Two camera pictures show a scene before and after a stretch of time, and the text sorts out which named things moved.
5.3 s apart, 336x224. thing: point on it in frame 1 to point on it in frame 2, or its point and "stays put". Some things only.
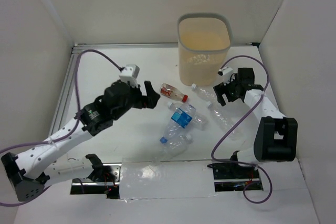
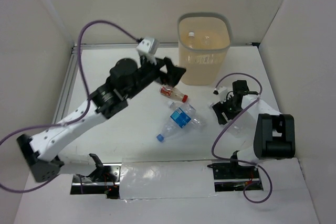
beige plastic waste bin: x=204 y=40 stays put
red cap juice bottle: x=168 y=91 stays put
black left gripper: x=142 y=98 to x=163 y=67
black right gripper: x=221 y=88 to x=220 y=108
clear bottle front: x=174 y=147 to x=191 y=39
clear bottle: x=206 y=94 to x=206 y=41
